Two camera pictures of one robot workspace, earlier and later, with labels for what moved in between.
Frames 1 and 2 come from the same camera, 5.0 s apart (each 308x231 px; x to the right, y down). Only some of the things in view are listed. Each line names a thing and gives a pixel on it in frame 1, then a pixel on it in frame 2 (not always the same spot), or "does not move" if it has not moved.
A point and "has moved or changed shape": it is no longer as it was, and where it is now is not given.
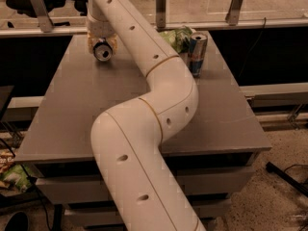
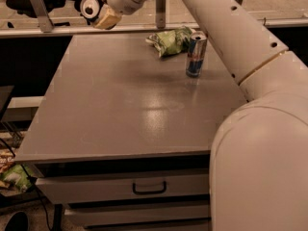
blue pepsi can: x=102 y=50 has moved or changed shape
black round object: x=18 y=221 does not move
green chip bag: x=180 y=38 does not move
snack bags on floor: x=14 y=176 does not move
